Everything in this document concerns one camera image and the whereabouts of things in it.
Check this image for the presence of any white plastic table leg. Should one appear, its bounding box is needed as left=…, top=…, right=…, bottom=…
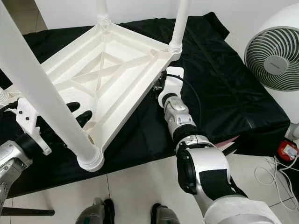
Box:
left=0, top=0, right=104, bottom=172
left=168, top=0, right=190, bottom=53
left=0, top=88, right=10, bottom=106
left=97, top=0, right=110, bottom=26

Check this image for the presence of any white plastic table top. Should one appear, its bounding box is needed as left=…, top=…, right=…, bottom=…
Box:
left=5, top=21, right=183, bottom=172

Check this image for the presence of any black tablecloth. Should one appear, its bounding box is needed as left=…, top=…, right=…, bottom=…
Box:
left=0, top=12, right=291, bottom=199

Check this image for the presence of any black metal table leg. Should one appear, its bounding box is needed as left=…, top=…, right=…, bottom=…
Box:
left=1, top=208, right=55, bottom=217

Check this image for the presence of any pink cloth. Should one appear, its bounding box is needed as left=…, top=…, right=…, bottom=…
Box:
left=215, top=138, right=239, bottom=149

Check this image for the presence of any grey left robot foot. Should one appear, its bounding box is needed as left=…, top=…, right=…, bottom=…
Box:
left=75, top=198, right=115, bottom=224

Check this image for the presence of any grey robot foot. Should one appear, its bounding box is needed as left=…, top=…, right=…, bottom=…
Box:
left=75, top=198, right=115, bottom=224
left=150, top=203, right=180, bottom=224

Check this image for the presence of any white round fan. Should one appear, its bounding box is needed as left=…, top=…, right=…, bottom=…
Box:
left=244, top=5, right=299, bottom=91

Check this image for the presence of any grey right robot foot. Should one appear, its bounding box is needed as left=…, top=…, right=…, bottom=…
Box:
left=150, top=203, right=180, bottom=224

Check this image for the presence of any white rounded appliance body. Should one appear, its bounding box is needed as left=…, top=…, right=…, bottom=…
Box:
left=285, top=89, right=299, bottom=140

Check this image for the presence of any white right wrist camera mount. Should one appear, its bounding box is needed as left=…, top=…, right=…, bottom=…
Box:
left=158, top=66, right=185, bottom=105

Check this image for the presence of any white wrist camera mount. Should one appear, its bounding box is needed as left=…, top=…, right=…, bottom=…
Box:
left=16, top=97, right=52, bottom=155
left=158, top=66, right=185, bottom=105

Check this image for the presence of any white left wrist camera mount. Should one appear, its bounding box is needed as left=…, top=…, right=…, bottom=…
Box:
left=16, top=97, right=52, bottom=155

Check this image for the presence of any white floor cable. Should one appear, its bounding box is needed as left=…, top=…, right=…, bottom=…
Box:
left=254, top=156, right=299, bottom=210

